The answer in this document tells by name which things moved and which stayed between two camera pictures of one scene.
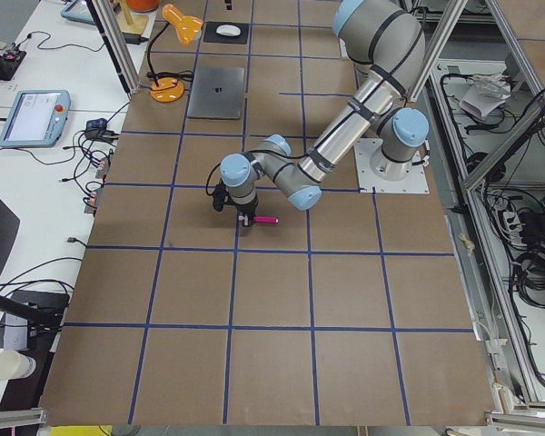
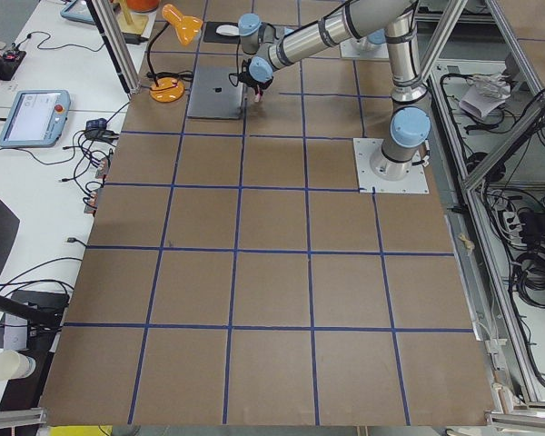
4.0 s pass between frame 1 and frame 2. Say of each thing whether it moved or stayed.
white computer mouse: stayed
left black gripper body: moved
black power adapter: stayed
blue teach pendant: stayed
